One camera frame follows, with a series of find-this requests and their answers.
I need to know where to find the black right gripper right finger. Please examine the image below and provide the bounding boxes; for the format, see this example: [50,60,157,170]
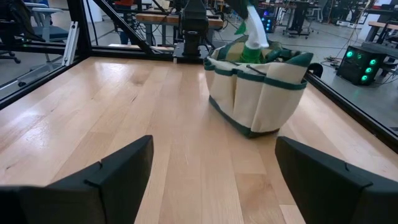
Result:
[275,136,398,224]

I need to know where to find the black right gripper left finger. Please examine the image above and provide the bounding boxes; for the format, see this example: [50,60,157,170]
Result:
[0,134,155,224]

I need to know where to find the beige green gardening tote bag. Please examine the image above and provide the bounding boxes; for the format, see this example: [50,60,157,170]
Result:
[203,34,314,139]

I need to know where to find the green spray bottle white nozzle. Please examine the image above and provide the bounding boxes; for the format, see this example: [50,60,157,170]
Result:
[234,0,270,65]

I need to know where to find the black computer green lights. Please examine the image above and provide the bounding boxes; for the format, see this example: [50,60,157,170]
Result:
[336,45,388,86]

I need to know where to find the person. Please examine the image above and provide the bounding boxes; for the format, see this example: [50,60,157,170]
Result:
[114,0,135,45]

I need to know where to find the office chair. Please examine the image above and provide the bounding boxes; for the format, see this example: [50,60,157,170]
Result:
[0,0,70,65]

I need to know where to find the wooden workbench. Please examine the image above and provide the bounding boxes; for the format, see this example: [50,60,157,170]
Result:
[136,12,224,47]

